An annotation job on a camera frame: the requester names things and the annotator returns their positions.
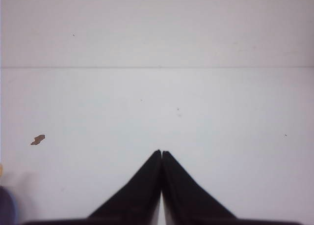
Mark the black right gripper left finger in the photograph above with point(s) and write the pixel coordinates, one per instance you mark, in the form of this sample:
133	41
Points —
136	202

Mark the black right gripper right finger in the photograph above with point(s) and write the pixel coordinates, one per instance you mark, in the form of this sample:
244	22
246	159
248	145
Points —
184	200

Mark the blue round plastic plate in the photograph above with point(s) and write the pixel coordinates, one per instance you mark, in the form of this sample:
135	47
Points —
7	208

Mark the small brown table stain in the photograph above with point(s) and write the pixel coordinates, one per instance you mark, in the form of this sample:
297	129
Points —
38	139

